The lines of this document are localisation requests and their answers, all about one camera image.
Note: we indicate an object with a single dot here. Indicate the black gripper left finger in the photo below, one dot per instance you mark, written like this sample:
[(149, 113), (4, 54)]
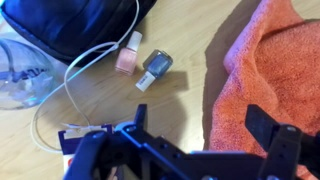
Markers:
[(141, 117)]

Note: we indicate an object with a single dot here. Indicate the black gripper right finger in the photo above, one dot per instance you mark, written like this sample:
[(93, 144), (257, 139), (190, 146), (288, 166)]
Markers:
[(261, 125)]

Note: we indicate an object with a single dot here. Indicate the nail polish bottle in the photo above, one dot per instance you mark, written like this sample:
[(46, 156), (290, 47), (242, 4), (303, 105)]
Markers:
[(127, 58), (156, 65)]

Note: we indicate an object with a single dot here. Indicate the orange towel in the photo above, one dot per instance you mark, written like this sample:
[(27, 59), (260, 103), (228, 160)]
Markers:
[(275, 64)]

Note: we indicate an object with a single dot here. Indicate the small blue card box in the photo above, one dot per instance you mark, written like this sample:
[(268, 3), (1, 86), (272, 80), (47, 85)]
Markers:
[(71, 137)]

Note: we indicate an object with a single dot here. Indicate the dark blue pouch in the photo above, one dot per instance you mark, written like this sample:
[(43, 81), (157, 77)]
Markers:
[(64, 29)]

